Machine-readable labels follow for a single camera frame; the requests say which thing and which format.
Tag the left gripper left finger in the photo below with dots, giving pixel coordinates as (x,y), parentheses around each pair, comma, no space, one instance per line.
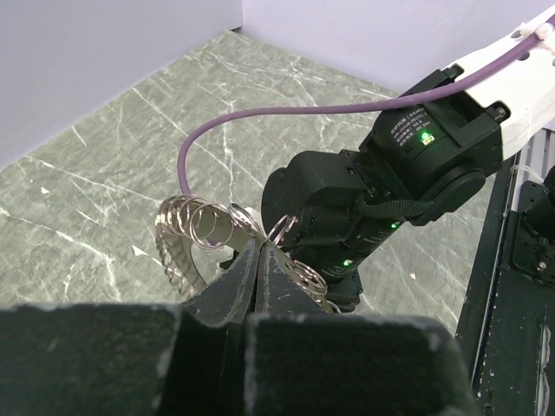
(131,359)

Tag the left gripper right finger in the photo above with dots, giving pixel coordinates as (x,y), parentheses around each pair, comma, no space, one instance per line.
(313,363)

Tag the metal disc keyring organizer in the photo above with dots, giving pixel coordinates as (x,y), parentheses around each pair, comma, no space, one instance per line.
(185,221)

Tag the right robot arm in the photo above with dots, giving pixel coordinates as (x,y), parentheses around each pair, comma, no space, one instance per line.
(424,157)

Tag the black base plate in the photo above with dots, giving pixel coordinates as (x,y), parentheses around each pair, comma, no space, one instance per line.
(506,325)

